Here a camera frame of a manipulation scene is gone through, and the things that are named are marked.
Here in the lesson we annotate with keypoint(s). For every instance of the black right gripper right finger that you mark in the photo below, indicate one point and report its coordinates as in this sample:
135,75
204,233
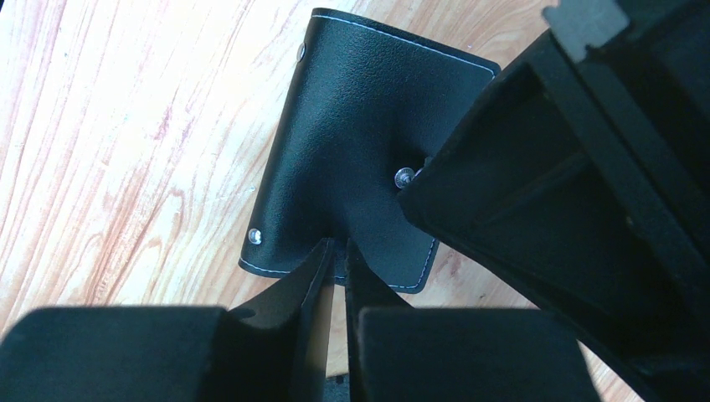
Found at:
397,352

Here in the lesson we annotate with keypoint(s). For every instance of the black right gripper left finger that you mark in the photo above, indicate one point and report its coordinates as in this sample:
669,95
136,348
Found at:
271,348

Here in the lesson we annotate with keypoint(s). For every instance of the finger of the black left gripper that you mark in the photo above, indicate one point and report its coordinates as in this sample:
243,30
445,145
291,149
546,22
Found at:
580,176

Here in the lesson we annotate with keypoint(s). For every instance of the black card holder wallet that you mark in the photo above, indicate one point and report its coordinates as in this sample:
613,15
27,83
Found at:
368,106

